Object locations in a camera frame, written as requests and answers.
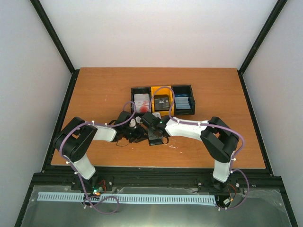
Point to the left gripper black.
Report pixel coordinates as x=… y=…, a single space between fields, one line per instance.
x=139 y=137

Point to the black leather card holder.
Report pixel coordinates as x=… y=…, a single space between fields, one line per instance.
x=153 y=139

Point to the dark card stack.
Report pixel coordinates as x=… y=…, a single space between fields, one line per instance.
x=161 y=103

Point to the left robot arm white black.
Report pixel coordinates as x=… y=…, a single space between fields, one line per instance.
x=74 y=140

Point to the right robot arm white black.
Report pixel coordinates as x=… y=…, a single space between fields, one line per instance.
x=220 y=141

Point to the red white card stack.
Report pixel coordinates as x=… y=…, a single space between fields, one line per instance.
x=142 y=102

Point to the blue card stack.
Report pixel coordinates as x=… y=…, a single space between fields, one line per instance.
x=182 y=101

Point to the black bin right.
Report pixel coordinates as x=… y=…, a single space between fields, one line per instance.
x=184 y=89

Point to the black bin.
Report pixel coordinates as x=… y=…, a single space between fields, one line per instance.
x=184 y=89
x=139 y=90

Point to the black bin left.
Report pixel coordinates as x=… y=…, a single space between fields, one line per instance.
x=139 y=90

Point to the yellow bin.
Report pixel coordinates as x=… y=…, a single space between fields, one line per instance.
x=164 y=90

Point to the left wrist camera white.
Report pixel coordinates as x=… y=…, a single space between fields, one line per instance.
x=135 y=121

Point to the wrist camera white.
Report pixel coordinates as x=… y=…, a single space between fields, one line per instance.
x=135 y=121
x=157 y=114

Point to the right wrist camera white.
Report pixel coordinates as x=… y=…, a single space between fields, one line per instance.
x=157 y=114

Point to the light blue cable duct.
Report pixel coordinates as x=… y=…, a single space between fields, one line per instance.
x=129 y=198

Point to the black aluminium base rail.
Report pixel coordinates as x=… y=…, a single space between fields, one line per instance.
x=119 y=177

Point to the left black frame post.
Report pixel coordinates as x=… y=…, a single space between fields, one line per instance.
x=53 y=34

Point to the black frame post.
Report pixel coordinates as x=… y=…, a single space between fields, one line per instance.
x=274 y=14
x=53 y=34

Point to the right black frame post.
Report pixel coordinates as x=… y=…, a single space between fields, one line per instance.
x=274 y=14

